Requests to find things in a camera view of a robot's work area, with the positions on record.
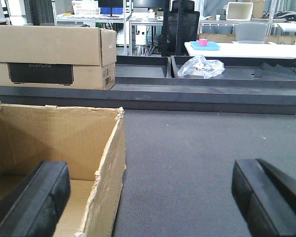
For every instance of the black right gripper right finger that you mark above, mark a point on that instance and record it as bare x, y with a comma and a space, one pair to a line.
266, 198

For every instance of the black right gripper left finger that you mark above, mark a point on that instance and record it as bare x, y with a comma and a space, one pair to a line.
35, 206

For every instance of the plain cardboard box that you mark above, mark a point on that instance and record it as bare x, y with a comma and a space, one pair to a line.
90, 140

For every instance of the large brown EcoFlow carton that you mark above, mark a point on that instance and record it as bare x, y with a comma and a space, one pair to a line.
57, 57

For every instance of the white table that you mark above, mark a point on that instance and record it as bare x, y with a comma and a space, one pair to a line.
243, 50

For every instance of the clear plastic bag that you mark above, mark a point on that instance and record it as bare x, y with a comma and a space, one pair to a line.
200, 66

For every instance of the grey chair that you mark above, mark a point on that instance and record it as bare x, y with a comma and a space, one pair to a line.
251, 33

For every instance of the pink cube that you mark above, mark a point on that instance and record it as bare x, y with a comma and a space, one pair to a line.
203, 42

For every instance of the blue tray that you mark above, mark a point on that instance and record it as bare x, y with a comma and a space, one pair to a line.
211, 46

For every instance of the white bin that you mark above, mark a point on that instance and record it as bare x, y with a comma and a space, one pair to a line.
239, 11

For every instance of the black office chair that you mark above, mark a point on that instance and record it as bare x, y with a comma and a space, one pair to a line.
180, 25

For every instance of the white plastic basket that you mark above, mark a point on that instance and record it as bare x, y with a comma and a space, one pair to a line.
86, 8

